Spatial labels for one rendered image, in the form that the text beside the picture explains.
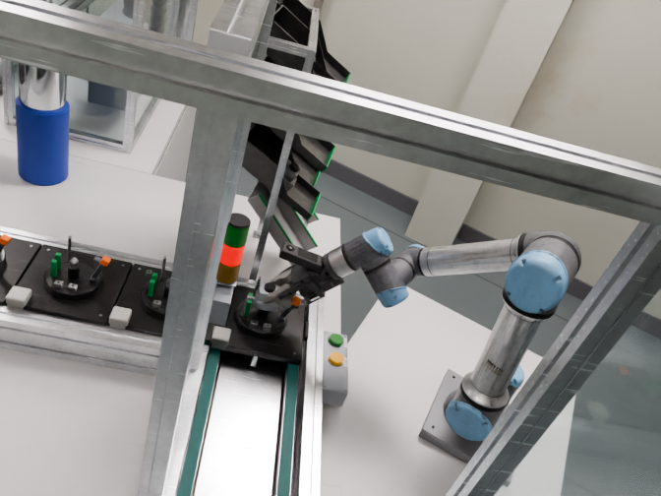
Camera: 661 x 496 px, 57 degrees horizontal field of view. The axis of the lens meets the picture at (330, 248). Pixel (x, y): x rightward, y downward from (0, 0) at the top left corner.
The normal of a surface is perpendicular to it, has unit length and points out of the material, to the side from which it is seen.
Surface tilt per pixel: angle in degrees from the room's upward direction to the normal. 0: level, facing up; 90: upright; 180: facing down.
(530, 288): 82
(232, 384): 0
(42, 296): 0
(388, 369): 0
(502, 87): 90
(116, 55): 90
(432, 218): 90
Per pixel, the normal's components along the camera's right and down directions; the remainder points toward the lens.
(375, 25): -0.42, 0.45
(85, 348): -0.01, 0.60
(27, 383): 0.27, -0.76
